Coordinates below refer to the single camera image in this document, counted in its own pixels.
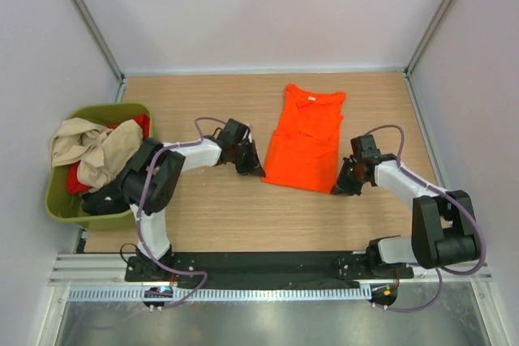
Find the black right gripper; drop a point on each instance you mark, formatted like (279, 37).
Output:
(349, 178)

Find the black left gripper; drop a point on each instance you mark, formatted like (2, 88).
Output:
(248, 158)

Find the orange t shirt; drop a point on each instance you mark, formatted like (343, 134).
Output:
(303, 150)

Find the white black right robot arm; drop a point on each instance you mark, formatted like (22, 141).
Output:
(444, 233)

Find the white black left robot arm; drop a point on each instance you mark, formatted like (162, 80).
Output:
(148, 181)

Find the black t shirt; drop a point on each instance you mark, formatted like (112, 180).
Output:
(108, 200)

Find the beige t shirt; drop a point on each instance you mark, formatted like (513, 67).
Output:
(97, 147)

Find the red t shirt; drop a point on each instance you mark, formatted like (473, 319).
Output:
(75, 182)

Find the green plastic tub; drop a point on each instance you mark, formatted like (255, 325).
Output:
(68, 208)

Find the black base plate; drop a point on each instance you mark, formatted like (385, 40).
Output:
(271, 268)

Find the white slotted cable duct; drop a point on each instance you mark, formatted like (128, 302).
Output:
(162, 293)

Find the aluminium frame rail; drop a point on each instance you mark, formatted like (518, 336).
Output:
(99, 269)

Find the right corner aluminium post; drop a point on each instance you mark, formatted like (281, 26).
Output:
(439, 16)

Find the corner aluminium post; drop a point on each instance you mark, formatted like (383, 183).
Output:
(103, 47)
(439, 16)

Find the left corner aluminium post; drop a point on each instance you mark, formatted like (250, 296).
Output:
(103, 47)

